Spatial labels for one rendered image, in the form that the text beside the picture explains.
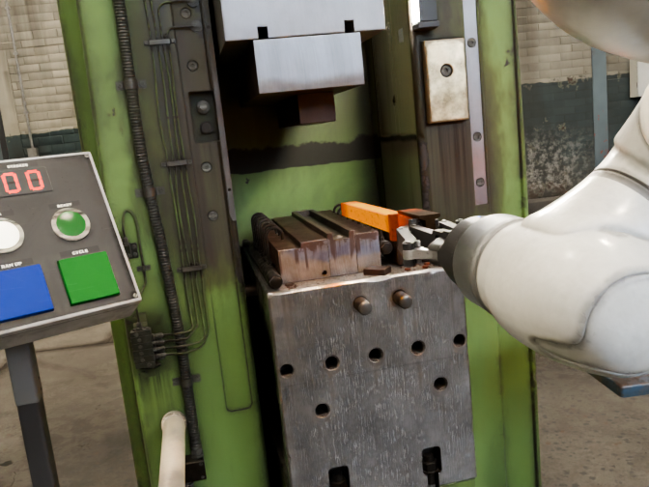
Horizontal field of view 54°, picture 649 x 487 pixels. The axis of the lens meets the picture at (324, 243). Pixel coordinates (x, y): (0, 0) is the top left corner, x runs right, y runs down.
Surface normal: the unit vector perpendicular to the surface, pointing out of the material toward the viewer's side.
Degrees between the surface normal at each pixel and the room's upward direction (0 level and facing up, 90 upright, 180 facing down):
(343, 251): 90
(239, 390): 90
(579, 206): 29
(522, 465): 90
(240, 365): 90
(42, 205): 60
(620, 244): 23
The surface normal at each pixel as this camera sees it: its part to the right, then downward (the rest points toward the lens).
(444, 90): 0.21, 0.14
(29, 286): 0.47, -0.43
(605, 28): -0.11, 0.99
